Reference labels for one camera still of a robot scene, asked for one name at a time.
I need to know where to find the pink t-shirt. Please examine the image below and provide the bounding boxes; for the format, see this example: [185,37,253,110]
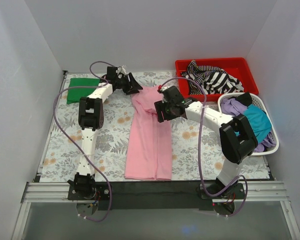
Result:
[124,86,173,181]

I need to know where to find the green t-shirt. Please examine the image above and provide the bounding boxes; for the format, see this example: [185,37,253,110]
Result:
[66,78,100,105]

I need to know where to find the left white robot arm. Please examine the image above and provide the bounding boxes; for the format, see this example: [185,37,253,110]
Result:
[68,66,143,200]

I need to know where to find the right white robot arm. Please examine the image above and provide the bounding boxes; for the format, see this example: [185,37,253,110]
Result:
[154,86,258,199]

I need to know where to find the black white striped shirt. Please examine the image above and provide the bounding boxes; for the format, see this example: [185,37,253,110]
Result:
[181,60,245,95]

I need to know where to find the lavender t-shirt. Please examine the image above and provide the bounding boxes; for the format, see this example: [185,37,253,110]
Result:
[220,98,248,116]

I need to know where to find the black garment in basket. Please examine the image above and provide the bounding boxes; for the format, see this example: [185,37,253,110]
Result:
[235,92,253,107]

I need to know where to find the red plastic bin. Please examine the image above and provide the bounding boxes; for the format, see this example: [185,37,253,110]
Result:
[178,57,259,102]

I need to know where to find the teal t-shirt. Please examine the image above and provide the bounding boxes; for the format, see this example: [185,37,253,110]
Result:
[243,104,272,144]

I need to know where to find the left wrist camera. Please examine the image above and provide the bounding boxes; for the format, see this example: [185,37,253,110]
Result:
[116,65,127,76]

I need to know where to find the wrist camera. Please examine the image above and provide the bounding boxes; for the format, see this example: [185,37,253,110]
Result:
[116,65,127,76]
[157,85,169,102]

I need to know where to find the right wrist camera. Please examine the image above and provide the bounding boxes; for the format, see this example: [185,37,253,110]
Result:
[157,85,169,102]

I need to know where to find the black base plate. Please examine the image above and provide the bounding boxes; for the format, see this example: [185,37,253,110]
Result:
[67,180,245,211]

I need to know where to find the aluminium frame rail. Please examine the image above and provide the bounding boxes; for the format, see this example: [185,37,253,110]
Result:
[12,181,300,240]

